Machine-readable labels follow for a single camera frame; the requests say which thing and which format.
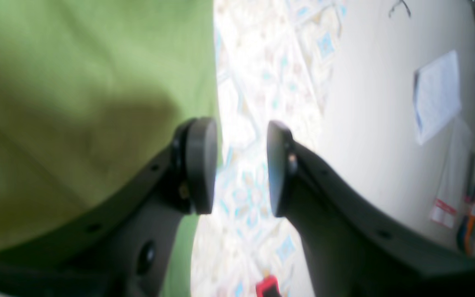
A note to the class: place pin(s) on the red clamp table edge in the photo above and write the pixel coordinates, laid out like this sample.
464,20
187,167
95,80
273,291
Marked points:
268,287

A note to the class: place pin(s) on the olive green t-shirt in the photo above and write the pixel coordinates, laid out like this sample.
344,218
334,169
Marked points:
90,92

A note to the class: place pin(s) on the white paper sheet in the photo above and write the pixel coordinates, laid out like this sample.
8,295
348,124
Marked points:
437,95

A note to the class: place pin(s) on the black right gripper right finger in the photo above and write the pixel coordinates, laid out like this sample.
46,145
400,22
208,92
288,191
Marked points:
353,249

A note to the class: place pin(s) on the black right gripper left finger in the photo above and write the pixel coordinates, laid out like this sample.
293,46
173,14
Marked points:
122,247

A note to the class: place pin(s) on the patterned tile tablecloth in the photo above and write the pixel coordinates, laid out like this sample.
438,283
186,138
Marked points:
274,61

